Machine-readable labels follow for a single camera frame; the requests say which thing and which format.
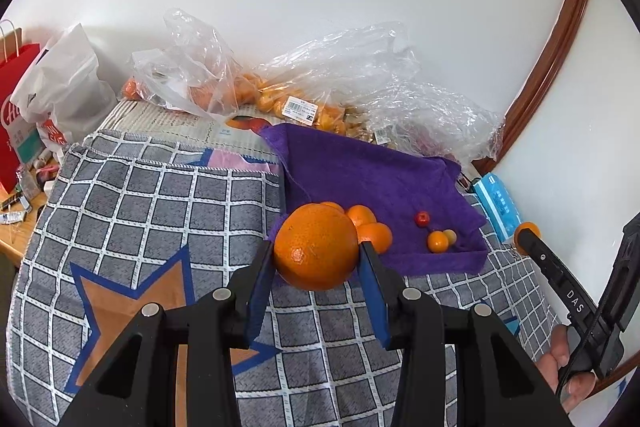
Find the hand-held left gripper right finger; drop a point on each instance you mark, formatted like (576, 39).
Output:
(372, 294)

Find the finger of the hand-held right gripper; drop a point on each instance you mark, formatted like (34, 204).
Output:
(555, 274)

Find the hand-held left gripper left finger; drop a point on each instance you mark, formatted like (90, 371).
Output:
(260, 294)

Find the small orange kumquat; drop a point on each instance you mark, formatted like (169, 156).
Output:
(529, 229)

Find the medium orange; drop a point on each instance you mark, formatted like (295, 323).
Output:
(376, 238)
(361, 214)

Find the large orange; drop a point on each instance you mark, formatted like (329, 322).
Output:
(315, 247)

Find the person's right hand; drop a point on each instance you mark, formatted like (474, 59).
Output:
(552, 357)

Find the yellow-orange kumquat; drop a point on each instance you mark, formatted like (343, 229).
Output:
(437, 242)

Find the red cherry tomato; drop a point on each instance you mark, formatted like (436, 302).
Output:
(422, 219)

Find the blue tissue pack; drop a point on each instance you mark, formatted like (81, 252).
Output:
(497, 204)

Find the small tangerine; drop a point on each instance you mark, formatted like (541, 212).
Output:
(332, 206)

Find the greenish-brown kumquat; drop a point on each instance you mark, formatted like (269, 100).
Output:
(452, 237)

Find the purple towel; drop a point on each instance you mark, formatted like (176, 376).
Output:
(375, 177)

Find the grey checked blanket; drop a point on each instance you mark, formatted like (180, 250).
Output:
(125, 207)

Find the pile of bagged kumquats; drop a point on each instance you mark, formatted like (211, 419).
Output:
(272, 99)

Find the pile of bagged tangerines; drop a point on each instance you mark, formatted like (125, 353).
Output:
(132, 89)

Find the white plastic bag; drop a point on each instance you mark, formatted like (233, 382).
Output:
(70, 82)

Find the red paper bag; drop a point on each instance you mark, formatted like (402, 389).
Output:
(12, 77)

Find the brown wooden door frame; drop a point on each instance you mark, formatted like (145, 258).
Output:
(555, 57)

